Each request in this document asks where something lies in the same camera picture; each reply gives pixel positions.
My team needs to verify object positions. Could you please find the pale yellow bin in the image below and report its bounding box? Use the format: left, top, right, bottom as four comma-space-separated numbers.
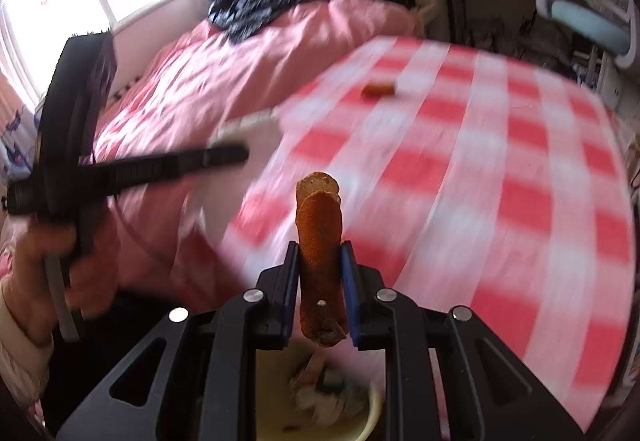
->
256, 338, 386, 441

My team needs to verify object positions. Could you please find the person's left hand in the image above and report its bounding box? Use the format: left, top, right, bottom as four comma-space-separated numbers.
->
12, 215, 122, 343

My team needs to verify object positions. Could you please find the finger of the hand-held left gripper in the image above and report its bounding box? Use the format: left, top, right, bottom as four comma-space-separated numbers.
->
99, 144, 251, 195

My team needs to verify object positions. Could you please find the red checkered tablecloth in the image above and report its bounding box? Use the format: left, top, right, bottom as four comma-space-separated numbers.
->
220, 37, 632, 433

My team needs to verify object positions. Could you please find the fried orange food stick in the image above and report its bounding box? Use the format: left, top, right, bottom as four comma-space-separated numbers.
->
295, 172, 349, 348

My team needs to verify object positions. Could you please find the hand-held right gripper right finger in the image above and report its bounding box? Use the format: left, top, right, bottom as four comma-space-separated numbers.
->
340, 241, 587, 441

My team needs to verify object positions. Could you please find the white plate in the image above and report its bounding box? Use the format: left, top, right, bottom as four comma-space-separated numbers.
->
207, 110, 284, 247

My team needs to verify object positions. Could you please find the pink duvet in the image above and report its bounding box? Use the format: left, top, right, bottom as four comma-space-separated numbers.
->
92, 0, 422, 312

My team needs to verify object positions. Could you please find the person's left forearm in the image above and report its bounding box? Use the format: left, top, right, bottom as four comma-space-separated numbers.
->
0, 271, 57, 418

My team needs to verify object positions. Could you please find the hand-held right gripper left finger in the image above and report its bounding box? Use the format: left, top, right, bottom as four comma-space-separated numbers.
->
55, 241, 301, 441

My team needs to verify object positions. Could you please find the small orange peel piece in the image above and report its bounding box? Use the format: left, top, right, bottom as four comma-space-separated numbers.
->
361, 82, 396, 100

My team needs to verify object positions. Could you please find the black puffer jacket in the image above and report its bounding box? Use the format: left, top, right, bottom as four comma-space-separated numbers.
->
207, 0, 331, 44

